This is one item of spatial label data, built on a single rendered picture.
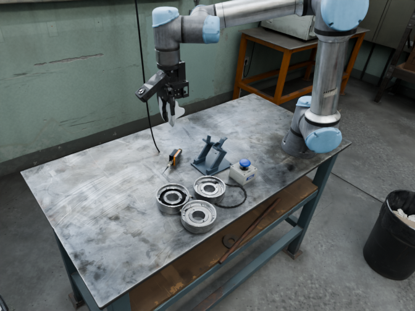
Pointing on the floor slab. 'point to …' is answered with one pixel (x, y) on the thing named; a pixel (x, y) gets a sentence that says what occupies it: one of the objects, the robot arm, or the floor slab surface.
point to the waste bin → (393, 238)
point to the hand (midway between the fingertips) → (167, 121)
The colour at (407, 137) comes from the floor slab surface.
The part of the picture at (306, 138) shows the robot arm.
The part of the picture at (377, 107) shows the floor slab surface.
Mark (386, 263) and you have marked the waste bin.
